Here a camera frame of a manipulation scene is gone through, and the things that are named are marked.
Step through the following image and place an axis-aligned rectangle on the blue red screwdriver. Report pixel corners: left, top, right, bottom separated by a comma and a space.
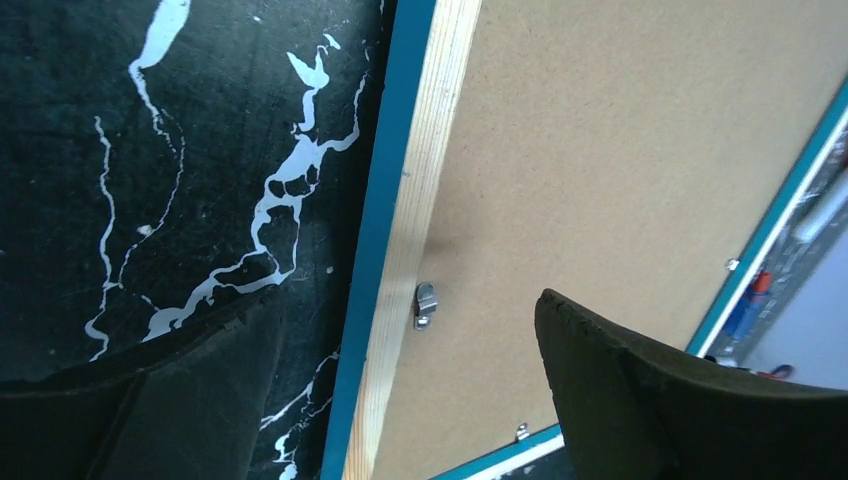
722, 270, 773, 340

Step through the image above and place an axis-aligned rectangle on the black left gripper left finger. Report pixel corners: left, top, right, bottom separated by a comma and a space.
1, 288, 284, 479

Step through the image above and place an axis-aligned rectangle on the blue wooden picture frame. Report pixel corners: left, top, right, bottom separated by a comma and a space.
322, 1, 847, 479

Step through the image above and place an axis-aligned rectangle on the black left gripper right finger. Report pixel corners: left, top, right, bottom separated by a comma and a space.
534, 289, 847, 479

